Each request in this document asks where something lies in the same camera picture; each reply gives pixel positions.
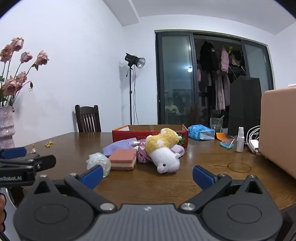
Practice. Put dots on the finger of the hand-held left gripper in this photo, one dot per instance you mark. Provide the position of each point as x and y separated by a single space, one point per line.
46 161
12 153

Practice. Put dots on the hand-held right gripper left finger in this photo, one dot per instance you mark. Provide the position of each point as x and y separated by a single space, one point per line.
93 176

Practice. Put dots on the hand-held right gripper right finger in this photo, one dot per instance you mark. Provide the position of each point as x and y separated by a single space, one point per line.
203 177

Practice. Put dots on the pink layered sponge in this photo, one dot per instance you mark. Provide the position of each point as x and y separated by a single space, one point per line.
122 155

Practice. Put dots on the purple cloth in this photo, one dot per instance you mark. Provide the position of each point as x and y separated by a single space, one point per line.
118 146

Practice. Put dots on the yellow and white plush toy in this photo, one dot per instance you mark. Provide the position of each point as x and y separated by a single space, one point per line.
164 157

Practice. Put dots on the red cardboard box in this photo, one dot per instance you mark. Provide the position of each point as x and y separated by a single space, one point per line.
124 135

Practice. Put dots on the pink satin scrunchie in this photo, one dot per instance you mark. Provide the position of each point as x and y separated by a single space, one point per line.
142 155

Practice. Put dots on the person's left hand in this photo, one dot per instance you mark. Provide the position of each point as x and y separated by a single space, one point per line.
2 206

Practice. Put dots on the dried pink flower piece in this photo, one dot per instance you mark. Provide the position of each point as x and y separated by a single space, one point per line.
34 150

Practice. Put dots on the yellow dried flower bits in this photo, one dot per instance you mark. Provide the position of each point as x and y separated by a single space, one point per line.
49 144

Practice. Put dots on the pink textured vase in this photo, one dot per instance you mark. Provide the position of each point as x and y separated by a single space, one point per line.
7 125

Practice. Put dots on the small blue snack packet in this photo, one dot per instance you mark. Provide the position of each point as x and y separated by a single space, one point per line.
227 142

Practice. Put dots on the orange flat item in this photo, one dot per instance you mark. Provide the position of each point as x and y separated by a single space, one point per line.
220 135

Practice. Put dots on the large blue tissue pack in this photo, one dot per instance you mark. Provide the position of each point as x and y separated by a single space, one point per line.
196 131

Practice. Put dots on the dark wooden chair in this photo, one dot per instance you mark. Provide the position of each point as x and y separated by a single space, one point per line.
87 120

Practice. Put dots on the dried pink rose bouquet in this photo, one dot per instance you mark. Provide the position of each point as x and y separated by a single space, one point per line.
13 85

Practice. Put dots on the rack of hanging clothes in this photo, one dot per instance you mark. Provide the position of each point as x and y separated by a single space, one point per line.
220 81

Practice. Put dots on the dark framed sliding glass door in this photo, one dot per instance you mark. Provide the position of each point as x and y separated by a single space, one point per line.
175 69

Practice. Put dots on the studio light on stand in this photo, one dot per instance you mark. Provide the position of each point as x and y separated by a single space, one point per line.
135 61

